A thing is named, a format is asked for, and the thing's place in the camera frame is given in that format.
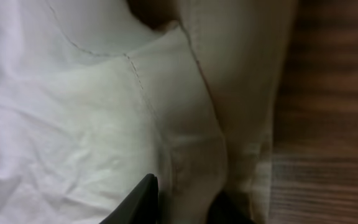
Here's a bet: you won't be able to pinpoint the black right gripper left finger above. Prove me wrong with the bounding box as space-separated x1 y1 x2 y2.
100 174 158 224

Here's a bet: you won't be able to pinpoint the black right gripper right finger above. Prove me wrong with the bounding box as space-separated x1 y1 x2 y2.
206 192 255 224

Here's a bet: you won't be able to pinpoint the beige cotton shorts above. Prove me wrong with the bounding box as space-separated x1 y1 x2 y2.
0 0 297 223

